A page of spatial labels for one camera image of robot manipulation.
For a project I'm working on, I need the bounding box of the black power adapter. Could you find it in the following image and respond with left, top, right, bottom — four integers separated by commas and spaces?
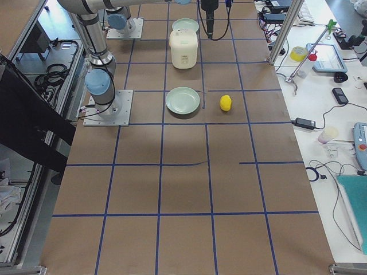
291, 117, 316, 130

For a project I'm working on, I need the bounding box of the red cap squeeze bottle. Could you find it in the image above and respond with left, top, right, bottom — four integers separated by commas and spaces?
297, 53, 317, 79

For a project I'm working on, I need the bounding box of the near pale green plate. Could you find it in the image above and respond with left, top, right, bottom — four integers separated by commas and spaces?
165, 87, 201, 116

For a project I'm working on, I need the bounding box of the brown paper table cover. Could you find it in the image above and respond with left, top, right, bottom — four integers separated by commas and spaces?
40, 1, 333, 274

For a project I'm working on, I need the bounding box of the black cloth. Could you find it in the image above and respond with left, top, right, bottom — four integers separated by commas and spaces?
1, 55, 76, 173

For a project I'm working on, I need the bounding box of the cream white rice cooker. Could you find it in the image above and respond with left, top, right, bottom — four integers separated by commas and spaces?
169, 29, 198, 69

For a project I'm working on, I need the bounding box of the blue teach pendant tablet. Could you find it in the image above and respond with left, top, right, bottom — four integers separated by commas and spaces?
312, 44, 348, 74

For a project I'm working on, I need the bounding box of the far pale green plate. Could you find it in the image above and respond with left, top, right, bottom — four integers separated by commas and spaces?
172, 18, 199, 33

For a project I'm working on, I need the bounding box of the yellow lemon toy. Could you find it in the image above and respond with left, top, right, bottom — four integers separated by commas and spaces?
219, 95, 232, 112

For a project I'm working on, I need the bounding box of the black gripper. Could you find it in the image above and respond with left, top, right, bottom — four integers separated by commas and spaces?
200, 0, 219, 39

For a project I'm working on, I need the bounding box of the black phone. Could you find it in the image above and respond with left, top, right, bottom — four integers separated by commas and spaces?
332, 88, 349, 105

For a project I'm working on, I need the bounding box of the translucent plastic cup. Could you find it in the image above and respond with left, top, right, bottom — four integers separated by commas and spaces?
317, 126, 339, 144

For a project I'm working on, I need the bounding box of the aluminium frame post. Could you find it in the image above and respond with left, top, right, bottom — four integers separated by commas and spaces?
268, 0, 304, 65

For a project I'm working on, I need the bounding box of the yellow tape roll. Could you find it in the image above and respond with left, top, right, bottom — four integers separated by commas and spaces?
290, 46, 308, 62

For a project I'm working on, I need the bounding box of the pale green plate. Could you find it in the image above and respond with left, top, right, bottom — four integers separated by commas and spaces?
165, 87, 201, 116
172, 18, 199, 33

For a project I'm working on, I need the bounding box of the teal mat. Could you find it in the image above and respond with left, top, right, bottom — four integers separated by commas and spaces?
337, 175, 366, 255

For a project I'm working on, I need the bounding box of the black round cap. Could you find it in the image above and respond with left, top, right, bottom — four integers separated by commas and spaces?
333, 72, 348, 84

